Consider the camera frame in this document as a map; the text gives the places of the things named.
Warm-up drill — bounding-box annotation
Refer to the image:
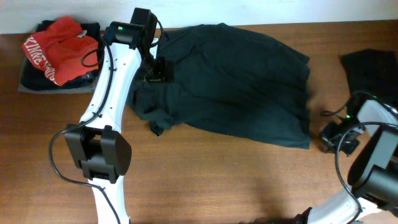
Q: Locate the navy folded garment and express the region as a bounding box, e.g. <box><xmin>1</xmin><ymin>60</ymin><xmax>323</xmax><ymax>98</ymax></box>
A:
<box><xmin>20</xmin><ymin>20</ymin><xmax>100</xmax><ymax>91</ymax></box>

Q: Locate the red folded shirt white lettering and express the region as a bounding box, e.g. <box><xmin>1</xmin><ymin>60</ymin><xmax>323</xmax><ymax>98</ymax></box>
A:
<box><xmin>22</xmin><ymin>16</ymin><xmax>98</xmax><ymax>86</ymax></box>

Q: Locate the right black camera cable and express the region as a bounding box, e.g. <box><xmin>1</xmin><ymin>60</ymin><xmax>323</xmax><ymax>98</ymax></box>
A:
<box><xmin>320</xmin><ymin>90</ymin><xmax>398</xmax><ymax>224</ymax></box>

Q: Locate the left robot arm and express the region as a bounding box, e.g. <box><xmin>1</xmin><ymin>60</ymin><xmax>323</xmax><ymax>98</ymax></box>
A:
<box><xmin>64</xmin><ymin>8</ymin><xmax>174</xmax><ymax>223</ymax></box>

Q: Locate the left black camera cable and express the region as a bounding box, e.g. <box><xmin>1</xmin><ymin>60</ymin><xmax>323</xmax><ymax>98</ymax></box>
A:
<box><xmin>48</xmin><ymin>18</ymin><xmax>164</xmax><ymax>224</ymax></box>

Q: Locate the black camera cable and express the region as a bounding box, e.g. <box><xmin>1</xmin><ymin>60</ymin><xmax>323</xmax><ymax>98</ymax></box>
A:
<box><xmin>320</xmin><ymin>90</ymin><xmax>398</xmax><ymax>224</ymax></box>
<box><xmin>48</xmin><ymin>18</ymin><xmax>164</xmax><ymax>224</ymax></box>

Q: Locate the black garment white logo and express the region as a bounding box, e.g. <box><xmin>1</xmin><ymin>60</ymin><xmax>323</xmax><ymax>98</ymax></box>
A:
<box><xmin>340</xmin><ymin>49</ymin><xmax>397</xmax><ymax>106</ymax></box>

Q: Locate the grey folded garment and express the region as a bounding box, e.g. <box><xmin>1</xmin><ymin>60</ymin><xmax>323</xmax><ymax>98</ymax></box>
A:
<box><xmin>17</xmin><ymin>32</ymin><xmax>108</xmax><ymax>95</ymax></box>

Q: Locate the dark green t-shirt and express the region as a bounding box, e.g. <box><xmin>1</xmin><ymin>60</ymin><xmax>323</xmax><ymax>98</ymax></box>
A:
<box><xmin>126</xmin><ymin>24</ymin><xmax>311</xmax><ymax>149</ymax></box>

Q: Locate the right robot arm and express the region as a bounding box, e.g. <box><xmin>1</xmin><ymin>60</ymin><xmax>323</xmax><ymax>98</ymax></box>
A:
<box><xmin>292</xmin><ymin>91</ymin><xmax>397</xmax><ymax>224</ymax></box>

